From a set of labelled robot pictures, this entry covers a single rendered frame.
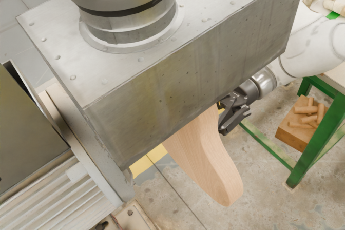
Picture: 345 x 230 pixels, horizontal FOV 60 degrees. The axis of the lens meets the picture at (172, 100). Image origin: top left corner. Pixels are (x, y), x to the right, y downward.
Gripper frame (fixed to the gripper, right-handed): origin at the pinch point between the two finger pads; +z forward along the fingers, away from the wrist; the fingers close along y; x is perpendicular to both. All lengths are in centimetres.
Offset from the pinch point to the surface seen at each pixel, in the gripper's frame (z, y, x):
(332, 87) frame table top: -52, -3, -21
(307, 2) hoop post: -68, 17, -1
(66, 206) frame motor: 29.3, -16.8, 20.4
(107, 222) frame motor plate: 28.1, -8.2, 2.1
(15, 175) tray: 31.0, -16.5, 29.4
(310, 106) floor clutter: -92, 37, -82
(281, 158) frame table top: -52, 25, -82
